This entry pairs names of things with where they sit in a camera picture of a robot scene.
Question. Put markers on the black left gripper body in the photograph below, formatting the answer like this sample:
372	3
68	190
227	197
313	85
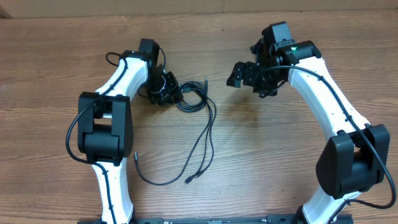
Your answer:
161	88

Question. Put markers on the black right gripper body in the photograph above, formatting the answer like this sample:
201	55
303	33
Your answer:
264	80

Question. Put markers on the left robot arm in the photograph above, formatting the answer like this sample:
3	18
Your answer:
105	128

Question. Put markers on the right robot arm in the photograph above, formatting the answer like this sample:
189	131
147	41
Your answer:
354	158

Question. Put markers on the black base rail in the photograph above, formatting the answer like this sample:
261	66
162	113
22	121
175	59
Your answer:
214	221

